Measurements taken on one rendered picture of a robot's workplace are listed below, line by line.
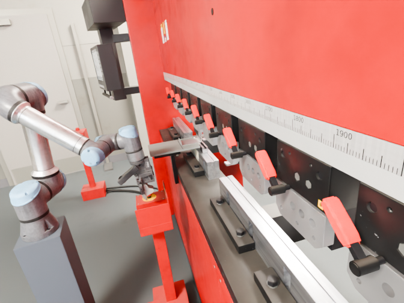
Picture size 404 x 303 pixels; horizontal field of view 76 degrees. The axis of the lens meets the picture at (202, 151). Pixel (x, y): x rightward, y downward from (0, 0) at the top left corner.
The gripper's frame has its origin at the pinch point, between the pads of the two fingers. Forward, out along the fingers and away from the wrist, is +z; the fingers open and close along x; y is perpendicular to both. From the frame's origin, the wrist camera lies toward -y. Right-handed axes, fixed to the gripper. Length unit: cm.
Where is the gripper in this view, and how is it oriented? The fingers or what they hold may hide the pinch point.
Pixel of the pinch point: (144, 198)
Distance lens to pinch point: 128.1
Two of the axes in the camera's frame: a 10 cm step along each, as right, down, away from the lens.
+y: 9.5, -2.7, 1.6
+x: -2.5, -3.2, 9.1
